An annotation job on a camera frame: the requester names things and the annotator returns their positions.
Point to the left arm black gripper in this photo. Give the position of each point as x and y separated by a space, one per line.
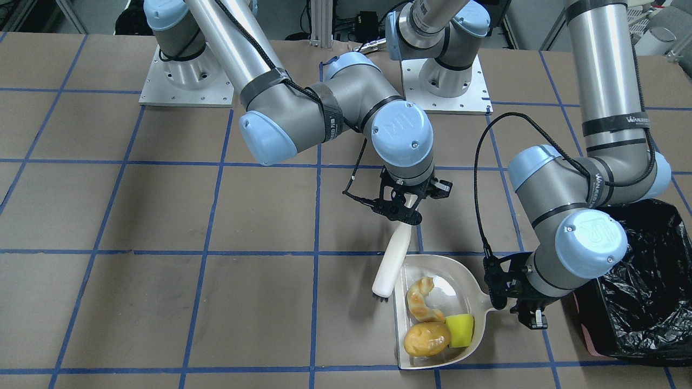
527 301

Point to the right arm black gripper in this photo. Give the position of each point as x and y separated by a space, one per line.
439 187

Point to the yellow green sponge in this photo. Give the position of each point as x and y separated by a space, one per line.
461 327

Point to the beige plastic dustpan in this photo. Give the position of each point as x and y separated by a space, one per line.
456 292

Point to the beige hand brush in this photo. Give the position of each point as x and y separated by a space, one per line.
390 266

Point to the toy potato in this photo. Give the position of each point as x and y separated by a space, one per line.
427 339

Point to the toy croissant piece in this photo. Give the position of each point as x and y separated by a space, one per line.
415 297

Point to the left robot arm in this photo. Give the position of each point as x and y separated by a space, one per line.
561 195

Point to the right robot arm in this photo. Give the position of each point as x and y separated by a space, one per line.
283 119

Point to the black bag lined bin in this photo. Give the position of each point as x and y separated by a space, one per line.
640 311

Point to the white cylinder container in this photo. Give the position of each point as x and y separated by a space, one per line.
656 41

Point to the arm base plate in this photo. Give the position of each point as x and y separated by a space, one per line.
192 84
443 91

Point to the aluminium frame post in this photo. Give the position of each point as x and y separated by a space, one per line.
321 21

